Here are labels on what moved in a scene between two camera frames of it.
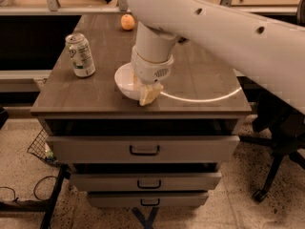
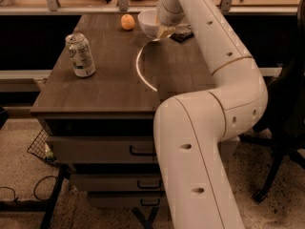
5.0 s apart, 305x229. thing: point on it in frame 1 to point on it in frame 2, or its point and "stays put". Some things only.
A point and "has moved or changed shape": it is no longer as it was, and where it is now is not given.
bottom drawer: [148, 198] stays put
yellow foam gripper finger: [149, 93] to [165, 31]
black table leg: [63, 173] stays put
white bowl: [124, 79] has moved or changed shape
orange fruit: [127, 21] stays put
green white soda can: [81, 54] stays put
